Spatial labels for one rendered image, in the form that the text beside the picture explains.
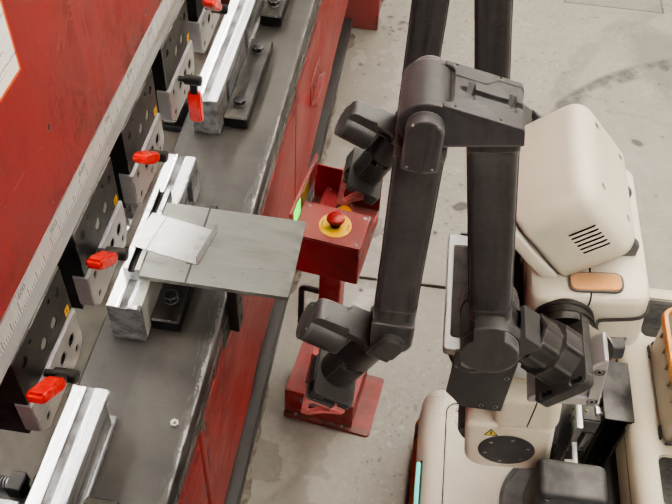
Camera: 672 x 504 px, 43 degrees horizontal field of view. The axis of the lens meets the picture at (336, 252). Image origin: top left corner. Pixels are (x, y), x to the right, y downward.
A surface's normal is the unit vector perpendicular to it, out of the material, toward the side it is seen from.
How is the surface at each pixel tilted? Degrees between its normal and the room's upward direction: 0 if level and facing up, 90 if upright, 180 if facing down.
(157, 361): 0
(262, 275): 0
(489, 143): 90
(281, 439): 0
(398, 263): 90
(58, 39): 90
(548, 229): 90
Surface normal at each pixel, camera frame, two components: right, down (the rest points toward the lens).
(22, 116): 0.99, 0.14
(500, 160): -0.04, 0.85
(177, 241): 0.04, -0.65
